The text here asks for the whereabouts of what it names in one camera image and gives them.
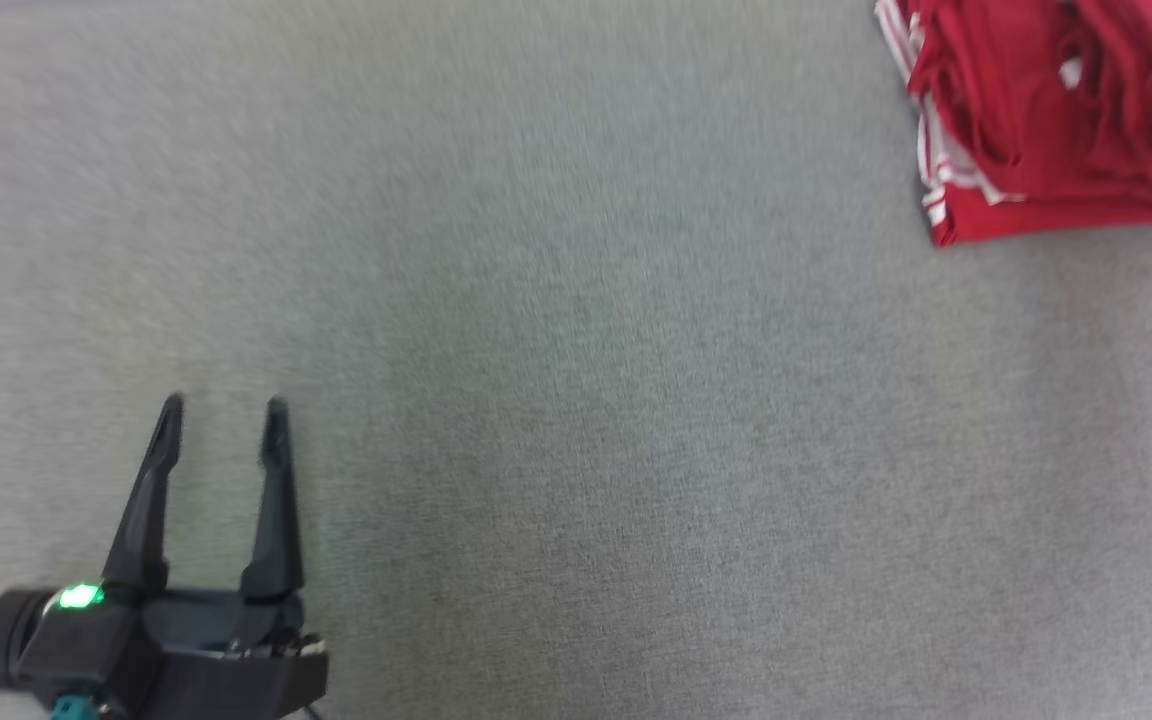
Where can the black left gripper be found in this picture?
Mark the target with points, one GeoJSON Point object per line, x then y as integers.
{"type": "Point", "coordinates": [226, 680]}

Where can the red jersey with navy number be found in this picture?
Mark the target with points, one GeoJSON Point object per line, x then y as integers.
{"type": "Point", "coordinates": [1036, 222]}

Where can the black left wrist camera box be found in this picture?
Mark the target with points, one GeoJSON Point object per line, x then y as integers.
{"type": "Point", "coordinates": [66, 650]}

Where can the grey fabric sofa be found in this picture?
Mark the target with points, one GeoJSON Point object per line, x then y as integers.
{"type": "Point", "coordinates": [576, 450]}

